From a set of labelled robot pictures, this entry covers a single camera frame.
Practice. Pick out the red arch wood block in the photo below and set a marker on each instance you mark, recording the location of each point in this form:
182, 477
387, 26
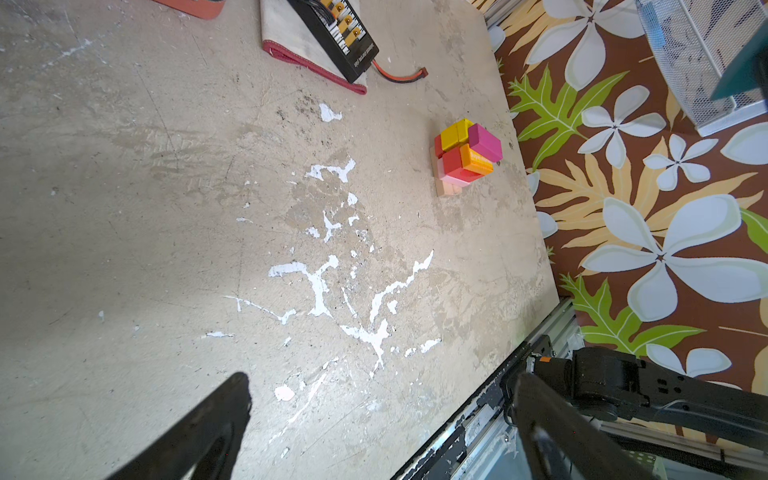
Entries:
453, 165

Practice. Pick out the white wire basket right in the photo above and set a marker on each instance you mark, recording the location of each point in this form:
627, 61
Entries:
694, 42

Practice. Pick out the black plastic tool case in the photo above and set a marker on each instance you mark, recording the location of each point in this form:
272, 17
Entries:
202, 9

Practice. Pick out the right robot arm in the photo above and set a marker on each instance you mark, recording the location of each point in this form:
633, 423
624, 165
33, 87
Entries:
610, 385

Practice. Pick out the white work glove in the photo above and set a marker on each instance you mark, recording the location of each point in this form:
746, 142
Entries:
285, 37

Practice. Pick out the red rectangular wood block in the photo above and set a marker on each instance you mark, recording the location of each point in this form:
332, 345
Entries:
438, 148

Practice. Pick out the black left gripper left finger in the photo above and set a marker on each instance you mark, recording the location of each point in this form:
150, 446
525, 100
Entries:
204, 444

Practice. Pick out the orange cylinder wood block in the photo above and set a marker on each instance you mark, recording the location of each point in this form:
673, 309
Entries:
475, 162

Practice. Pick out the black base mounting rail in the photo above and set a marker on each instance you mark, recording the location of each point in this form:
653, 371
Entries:
479, 441

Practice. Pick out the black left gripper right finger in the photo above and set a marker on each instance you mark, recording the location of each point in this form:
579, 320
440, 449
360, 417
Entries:
558, 441

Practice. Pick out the magenta wood block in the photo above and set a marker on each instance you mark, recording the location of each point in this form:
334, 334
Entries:
484, 143

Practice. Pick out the yellow rectangular wood block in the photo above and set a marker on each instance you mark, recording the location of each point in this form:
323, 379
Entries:
455, 135

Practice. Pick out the pink wood block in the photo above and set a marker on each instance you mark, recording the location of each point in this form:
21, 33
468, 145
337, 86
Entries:
447, 178

